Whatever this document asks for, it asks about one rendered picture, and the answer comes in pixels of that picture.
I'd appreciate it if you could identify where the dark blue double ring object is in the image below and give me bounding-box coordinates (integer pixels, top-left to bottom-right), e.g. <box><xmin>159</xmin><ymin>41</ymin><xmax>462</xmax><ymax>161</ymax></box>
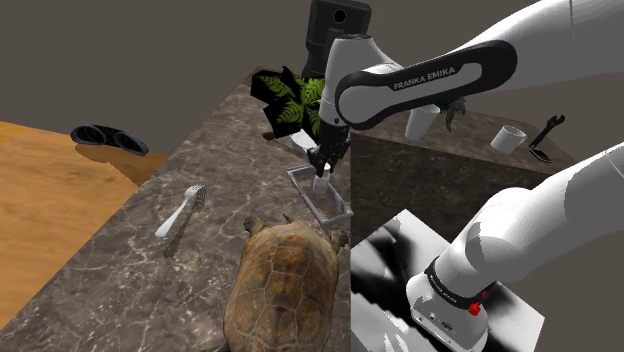
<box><xmin>69</xmin><ymin>124</ymin><xmax>150</xmax><ymax>158</ymax></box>

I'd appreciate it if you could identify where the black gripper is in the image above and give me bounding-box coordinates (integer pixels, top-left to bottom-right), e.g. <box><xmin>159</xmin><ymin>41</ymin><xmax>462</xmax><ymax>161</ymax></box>
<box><xmin>306</xmin><ymin>121</ymin><xmax>352</xmax><ymax>179</ymax></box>

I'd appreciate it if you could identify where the black wrench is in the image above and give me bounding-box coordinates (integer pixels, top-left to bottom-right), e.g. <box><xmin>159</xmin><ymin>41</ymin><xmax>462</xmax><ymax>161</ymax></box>
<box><xmin>528</xmin><ymin>114</ymin><xmax>567</xmax><ymax>149</ymax></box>

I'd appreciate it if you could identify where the white mug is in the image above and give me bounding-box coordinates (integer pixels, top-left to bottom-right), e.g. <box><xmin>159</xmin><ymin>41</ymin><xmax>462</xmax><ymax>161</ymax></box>
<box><xmin>490</xmin><ymin>124</ymin><xmax>528</xmax><ymax>155</ymax></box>

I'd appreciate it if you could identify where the grey rectangular tray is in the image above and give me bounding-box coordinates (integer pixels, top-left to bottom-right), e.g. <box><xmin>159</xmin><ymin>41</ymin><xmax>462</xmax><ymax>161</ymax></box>
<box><xmin>285</xmin><ymin>165</ymin><xmax>355</xmax><ymax>228</ymax></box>

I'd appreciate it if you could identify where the black and white robot stand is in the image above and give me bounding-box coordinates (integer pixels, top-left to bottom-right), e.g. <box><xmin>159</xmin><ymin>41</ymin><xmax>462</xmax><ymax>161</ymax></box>
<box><xmin>350</xmin><ymin>208</ymin><xmax>546</xmax><ymax>352</ymax></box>

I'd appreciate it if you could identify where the dark green plant white pot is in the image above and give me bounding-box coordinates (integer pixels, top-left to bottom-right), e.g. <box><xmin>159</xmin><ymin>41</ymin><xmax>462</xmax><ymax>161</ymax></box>
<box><xmin>404</xmin><ymin>96</ymin><xmax>467</xmax><ymax>143</ymax></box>

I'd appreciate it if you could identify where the fern plant in white pot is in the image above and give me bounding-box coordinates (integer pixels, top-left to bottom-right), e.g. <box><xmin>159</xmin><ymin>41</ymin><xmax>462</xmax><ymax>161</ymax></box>
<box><xmin>249</xmin><ymin>65</ymin><xmax>327</xmax><ymax>153</ymax></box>

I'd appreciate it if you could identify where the tall black appliance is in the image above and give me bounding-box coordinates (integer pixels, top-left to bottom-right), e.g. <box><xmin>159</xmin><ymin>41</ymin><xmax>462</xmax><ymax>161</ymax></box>
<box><xmin>301</xmin><ymin>0</ymin><xmax>373</xmax><ymax>80</ymax></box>

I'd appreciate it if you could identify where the brown turtle figure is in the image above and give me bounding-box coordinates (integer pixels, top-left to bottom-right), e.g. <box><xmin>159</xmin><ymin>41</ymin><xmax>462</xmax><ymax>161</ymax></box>
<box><xmin>213</xmin><ymin>213</ymin><xmax>350</xmax><ymax>352</ymax></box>

